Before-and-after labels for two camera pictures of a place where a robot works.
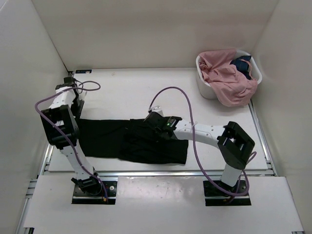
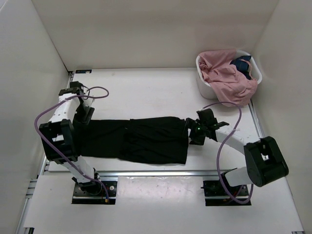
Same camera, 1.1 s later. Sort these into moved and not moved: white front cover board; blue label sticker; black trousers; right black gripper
Moved: right black gripper
Not moved: black trousers; blue label sticker; white front cover board
